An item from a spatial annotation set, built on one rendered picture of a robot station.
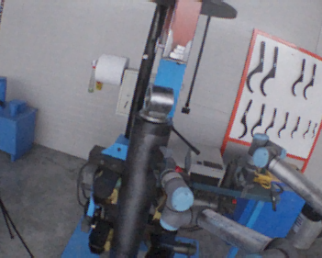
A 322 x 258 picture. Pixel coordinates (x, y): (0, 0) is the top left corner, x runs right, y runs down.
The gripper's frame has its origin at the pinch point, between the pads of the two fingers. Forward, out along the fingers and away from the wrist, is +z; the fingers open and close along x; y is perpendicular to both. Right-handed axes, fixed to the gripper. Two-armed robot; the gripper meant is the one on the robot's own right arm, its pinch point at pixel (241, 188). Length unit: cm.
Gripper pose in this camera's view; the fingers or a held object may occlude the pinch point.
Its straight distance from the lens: 154.9
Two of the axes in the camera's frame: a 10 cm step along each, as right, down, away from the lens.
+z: -2.4, 9.1, 3.4
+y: 9.7, 2.5, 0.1
